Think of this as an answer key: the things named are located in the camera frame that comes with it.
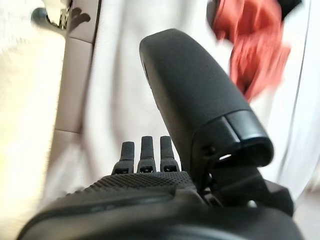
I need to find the red garment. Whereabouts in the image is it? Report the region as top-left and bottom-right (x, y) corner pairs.
(206, 0), (292, 102)

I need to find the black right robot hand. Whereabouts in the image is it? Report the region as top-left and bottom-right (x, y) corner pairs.
(17, 28), (305, 240)

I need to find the bed with beige cover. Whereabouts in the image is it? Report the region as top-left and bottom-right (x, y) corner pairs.
(41, 0), (320, 240)

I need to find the black garment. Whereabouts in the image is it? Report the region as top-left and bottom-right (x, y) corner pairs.
(276, 0), (311, 20)

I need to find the white duvet with grey piping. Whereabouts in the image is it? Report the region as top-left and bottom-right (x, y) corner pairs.
(296, 0), (320, 201)

